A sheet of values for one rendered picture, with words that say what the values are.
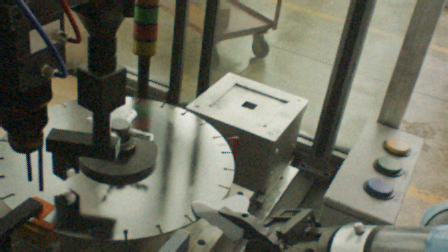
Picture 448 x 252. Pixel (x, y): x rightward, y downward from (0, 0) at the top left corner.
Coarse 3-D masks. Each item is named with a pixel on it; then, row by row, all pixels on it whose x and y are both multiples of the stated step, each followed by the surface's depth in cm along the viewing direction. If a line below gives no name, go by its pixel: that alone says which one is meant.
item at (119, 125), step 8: (88, 120) 75; (112, 120) 74; (120, 120) 74; (128, 120) 76; (112, 128) 73; (120, 128) 73; (128, 128) 73; (120, 136) 73; (128, 136) 74; (136, 136) 73; (144, 136) 73; (152, 136) 73; (120, 144) 74
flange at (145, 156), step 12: (132, 144) 75; (144, 144) 78; (156, 144) 79; (120, 156) 74; (132, 156) 75; (144, 156) 76; (156, 156) 76; (84, 168) 73; (96, 168) 72; (108, 168) 72; (120, 168) 73; (132, 168) 73; (144, 168) 73
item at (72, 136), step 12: (96, 120) 63; (108, 120) 64; (60, 132) 66; (72, 132) 67; (84, 132) 67; (96, 132) 64; (108, 132) 65; (48, 144) 65; (60, 144) 65; (72, 144) 65; (84, 144) 65; (96, 144) 65; (108, 144) 66; (60, 156) 66; (72, 156) 68; (84, 156) 66; (96, 156) 66; (108, 156) 66; (60, 168) 67
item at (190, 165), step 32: (64, 128) 81; (160, 128) 84; (192, 128) 85; (0, 160) 73; (32, 160) 73; (160, 160) 77; (192, 160) 78; (224, 160) 79; (0, 192) 67; (32, 192) 68; (64, 192) 69; (96, 192) 70; (128, 192) 70; (160, 192) 71; (192, 192) 72; (224, 192) 73; (64, 224) 64; (96, 224) 65; (128, 224) 66; (160, 224) 66
